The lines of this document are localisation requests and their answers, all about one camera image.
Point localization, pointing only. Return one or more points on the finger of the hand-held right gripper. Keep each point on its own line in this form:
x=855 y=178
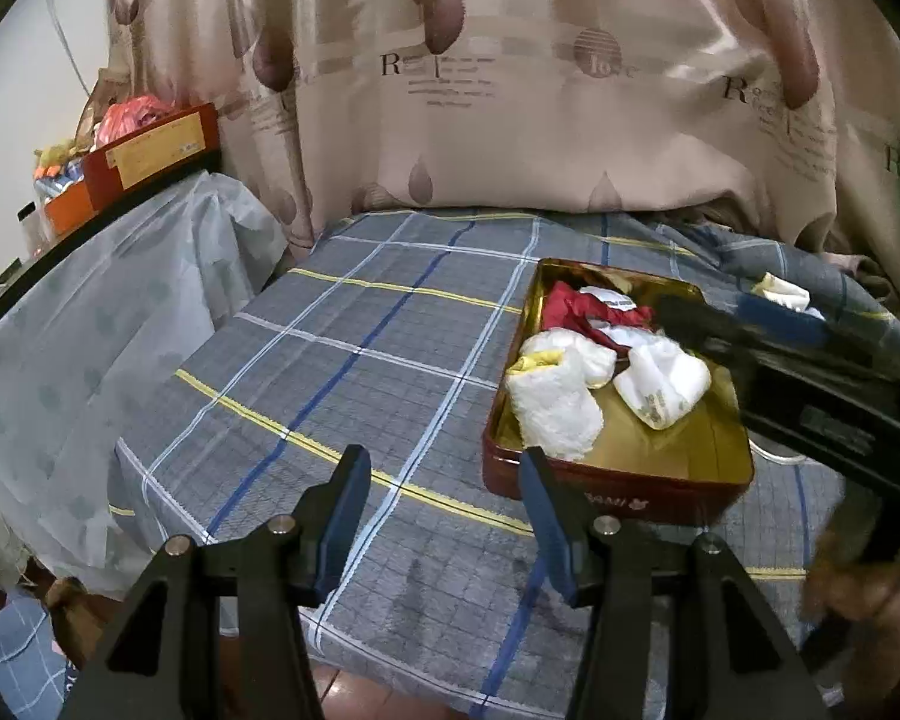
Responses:
x=694 y=316
x=780 y=321

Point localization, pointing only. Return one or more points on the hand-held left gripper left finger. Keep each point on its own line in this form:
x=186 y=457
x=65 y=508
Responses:
x=349 y=517

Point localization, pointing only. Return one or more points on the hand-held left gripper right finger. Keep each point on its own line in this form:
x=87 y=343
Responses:
x=547 y=532

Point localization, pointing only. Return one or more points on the white printed sock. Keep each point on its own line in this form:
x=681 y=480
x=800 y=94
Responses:
x=660 y=382

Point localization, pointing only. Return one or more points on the red and gold tin box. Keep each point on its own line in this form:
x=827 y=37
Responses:
x=645 y=457

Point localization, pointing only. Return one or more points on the red cloth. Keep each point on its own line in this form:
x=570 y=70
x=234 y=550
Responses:
x=570 y=307

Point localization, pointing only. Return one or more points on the person's right hand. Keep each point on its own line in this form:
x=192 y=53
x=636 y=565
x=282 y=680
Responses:
x=859 y=585

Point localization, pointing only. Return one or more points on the cream and yellow sock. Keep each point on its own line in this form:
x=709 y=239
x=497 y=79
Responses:
x=781 y=291

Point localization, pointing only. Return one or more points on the small white labelled sock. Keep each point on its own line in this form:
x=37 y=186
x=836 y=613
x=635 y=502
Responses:
x=616 y=298

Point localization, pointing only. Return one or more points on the white fluffy yellow-trimmed sock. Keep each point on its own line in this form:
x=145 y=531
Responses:
x=555 y=414

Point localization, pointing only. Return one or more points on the grey plaid bed sheet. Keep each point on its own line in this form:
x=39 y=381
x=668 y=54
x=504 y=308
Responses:
x=345 y=360

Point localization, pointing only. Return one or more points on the beige printed curtain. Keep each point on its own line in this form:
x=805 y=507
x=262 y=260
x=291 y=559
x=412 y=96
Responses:
x=532 y=127

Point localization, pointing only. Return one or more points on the translucent plastic cover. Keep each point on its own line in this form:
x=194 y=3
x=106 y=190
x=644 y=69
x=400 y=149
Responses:
x=82 y=330

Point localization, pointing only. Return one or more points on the blue plaid cloth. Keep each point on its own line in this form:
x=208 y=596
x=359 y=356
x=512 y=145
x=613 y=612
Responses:
x=26 y=660

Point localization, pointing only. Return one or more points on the black shelf edge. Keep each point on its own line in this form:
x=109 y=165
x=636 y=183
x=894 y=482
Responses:
x=97 y=221

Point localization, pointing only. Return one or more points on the red cardboard box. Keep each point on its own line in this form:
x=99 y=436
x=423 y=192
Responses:
x=157 y=151

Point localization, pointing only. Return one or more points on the orange box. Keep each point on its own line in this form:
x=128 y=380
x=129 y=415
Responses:
x=67 y=210

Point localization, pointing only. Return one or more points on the red plastic bag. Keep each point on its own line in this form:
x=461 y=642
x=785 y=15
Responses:
x=124 y=118

